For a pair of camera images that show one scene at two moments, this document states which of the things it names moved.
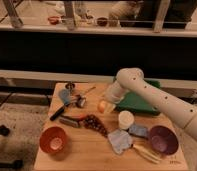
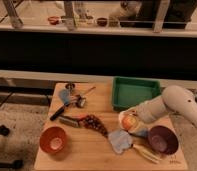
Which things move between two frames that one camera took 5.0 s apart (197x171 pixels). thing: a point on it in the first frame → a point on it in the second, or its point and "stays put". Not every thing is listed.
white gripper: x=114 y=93 → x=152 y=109
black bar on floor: x=17 y=164 stays put
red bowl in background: x=53 y=19 stays put
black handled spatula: x=64 y=96 stays put
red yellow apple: x=102 y=106 → x=129 y=122
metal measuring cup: x=80 y=100 stays put
